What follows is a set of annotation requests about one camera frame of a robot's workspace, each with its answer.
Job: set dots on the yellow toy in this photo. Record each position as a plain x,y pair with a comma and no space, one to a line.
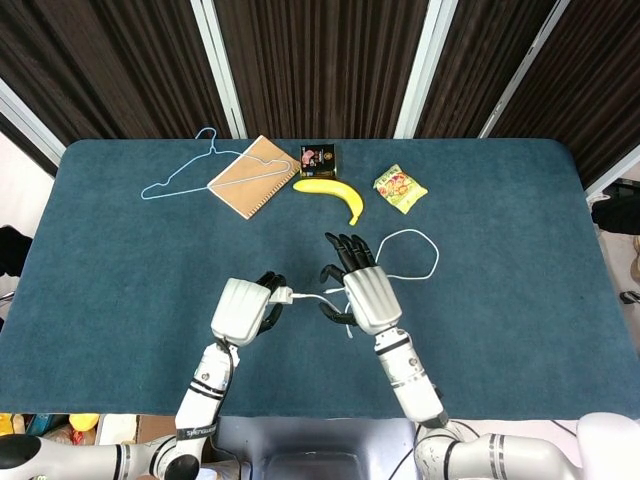
82,422

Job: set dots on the brown spiral notebook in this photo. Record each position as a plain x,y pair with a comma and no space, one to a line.
250,185

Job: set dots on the white charger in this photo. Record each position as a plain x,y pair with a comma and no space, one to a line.
285,296

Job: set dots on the grey robot torso base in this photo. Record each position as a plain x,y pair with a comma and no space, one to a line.
320,445

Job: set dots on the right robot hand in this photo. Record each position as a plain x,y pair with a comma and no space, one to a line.
372,300

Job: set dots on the blue table cloth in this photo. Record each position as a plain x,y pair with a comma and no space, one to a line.
125,275

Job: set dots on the dark brown slatted panel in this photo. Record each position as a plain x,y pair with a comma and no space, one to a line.
595,75
480,65
110,65
320,65

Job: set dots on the black printed box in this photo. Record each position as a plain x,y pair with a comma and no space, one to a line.
318,160

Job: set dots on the black object beside table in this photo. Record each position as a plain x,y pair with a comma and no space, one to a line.
617,210
12,250

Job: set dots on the white partition post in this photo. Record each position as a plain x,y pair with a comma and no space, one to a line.
422,75
517,75
25,117
222,75
615,172

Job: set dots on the yellow snack packet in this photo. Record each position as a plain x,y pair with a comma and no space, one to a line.
400,189

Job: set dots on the yellow banana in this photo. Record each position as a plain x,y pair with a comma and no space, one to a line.
335,190

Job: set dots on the cardboard box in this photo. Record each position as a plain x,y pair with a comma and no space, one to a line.
150,427

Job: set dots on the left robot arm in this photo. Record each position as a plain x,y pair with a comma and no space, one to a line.
200,400

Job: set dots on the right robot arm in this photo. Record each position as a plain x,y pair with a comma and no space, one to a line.
415,385

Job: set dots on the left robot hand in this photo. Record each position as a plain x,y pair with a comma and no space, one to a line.
237,310

